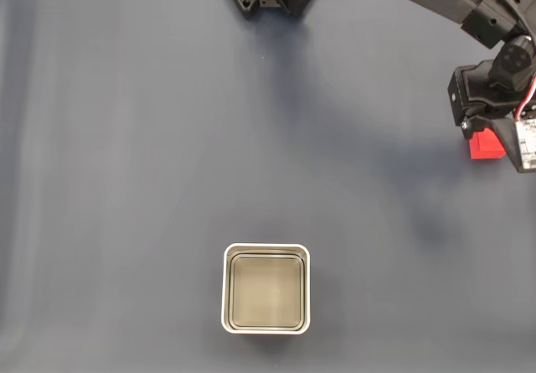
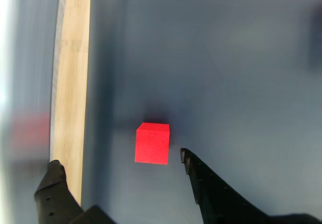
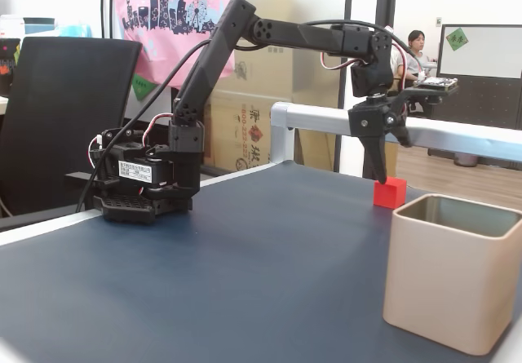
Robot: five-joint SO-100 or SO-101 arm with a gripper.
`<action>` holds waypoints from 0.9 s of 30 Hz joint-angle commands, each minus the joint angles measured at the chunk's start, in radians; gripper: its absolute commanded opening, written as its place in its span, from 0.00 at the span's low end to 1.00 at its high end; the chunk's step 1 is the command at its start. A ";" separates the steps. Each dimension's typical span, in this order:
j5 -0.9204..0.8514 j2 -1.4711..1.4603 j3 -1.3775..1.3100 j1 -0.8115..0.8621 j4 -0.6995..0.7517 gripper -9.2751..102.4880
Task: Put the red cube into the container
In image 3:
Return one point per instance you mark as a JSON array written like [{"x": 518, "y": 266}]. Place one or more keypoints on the red cube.
[{"x": 389, "y": 193}]

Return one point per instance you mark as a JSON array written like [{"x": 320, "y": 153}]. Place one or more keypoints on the beige square container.
[{"x": 444, "y": 281}]

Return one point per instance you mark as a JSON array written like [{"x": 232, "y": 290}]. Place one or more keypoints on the grey waste bin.
[{"x": 465, "y": 160}]

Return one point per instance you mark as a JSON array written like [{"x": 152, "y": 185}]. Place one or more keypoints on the plain cardboard box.
[{"x": 314, "y": 73}]

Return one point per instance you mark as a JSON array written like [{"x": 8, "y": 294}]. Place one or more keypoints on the black cabinet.
[{"x": 477, "y": 102}]

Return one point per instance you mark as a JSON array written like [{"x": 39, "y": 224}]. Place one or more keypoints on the person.
[{"x": 416, "y": 42}]

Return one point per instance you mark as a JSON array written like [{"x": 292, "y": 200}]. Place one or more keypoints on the green diamond paper note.
[
  {"x": 142, "y": 87},
  {"x": 457, "y": 38}
]

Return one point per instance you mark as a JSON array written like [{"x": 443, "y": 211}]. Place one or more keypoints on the whiteboard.
[{"x": 493, "y": 53}]

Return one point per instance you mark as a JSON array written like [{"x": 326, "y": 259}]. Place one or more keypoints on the cardboard box with red print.
[{"x": 240, "y": 130}]

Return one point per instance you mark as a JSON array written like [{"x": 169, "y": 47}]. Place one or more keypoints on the white label sticker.
[{"x": 134, "y": 170}]

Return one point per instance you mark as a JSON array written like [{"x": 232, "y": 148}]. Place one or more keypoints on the black office chair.
[{"x": 61, "y": 114}]

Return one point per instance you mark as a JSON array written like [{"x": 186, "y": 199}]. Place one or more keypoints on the silver aluminium frame rail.
[{"x": 318, "y": 118}]

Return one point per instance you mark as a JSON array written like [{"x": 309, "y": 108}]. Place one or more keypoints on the bare camera circuit board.
[{"x": 435, "y": 83}]

